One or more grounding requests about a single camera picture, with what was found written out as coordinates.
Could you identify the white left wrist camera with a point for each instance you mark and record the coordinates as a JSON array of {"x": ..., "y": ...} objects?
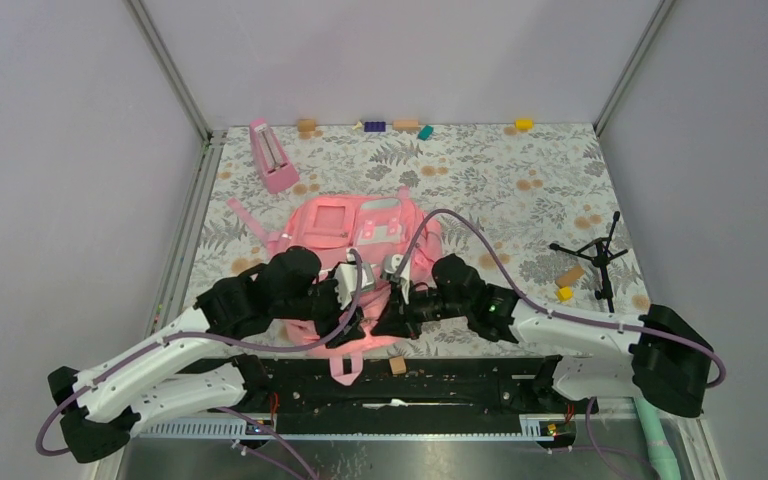
[{"x": 353, "y": 279}]

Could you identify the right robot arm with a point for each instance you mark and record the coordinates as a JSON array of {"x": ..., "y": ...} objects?
[{"x": 656, "y": 355}]

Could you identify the teal block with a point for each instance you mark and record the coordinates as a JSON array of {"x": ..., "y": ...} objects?
[{"x": 425, "y": 132}]

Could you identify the long wooden block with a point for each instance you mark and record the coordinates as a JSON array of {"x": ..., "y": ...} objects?
[{"x": 406, "y": 125}]

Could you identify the tan wooden wedge block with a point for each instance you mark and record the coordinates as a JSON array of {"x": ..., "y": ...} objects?
[{"x": 570, "y": 277}]

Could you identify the pink student backpack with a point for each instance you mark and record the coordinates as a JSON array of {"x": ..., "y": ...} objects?
[{"x": 381, "y": 229}]

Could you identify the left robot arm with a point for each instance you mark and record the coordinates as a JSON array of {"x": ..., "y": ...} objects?
[{"x": 100, "y": 409}]

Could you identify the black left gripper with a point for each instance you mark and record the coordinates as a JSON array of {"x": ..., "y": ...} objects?
[{"x": 333, "y": 329}]

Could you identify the black microphone tripod stand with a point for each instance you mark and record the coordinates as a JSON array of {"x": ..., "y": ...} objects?
[{"x": 598, "y": 253}]

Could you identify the small wooden cube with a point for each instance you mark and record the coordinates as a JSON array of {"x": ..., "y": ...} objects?
[{"x": 398, "y": 365}]

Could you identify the yellow marker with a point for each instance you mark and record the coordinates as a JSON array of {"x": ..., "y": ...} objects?
[{"x": 564, "y": 294}]

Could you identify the wooden block far left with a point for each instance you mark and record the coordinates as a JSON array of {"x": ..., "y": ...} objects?
[{"x": 306, "y": 125}]

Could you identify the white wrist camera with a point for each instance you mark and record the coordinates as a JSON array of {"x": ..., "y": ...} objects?
[
  {"x": 398, "y": 268},
  {"x": 353, "y": 279}
]

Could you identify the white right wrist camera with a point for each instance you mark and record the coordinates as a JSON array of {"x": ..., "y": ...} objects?
[{"x": 398, "y": 268}]

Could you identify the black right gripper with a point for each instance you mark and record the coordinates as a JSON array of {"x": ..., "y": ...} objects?
[{"x": 399, "y": 317}]

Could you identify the purple toy brick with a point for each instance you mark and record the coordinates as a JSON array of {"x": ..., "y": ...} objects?
[{"x": 374, "y": 126}]

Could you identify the mint green microphone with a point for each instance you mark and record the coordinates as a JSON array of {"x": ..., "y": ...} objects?
[{"x": 660, "y": 453}]

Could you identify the pink metronome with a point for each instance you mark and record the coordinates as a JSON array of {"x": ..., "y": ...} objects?
[{"x": 274, "y": 167}]

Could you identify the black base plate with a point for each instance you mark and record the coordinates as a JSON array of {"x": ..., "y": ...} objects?
[{"x": 433, "y": 396}]

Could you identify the floral table mat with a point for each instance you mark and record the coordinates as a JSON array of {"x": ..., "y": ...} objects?
[{"x": 513, "y": 205}]

